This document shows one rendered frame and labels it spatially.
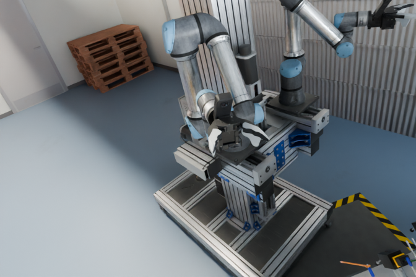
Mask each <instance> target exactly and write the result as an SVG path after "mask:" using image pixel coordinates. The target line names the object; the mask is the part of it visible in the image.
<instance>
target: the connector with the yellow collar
mask: <svg viewBox="0 0 416 277"><path fill-rule="evenodd" d="M394 257H395V256H394ZM406 257H409V256H408V255H401V256H399V257H396V258H395V260H396V262H397V264H398V266H406V265H408V263H407V262H405V260H406V259H405V258H406ZM409 259H410V258H409ZM391 260H392V262H393V264H394V265H395V266H396V264H395V262H394V260H393V258H392V257H391Z"/></svg>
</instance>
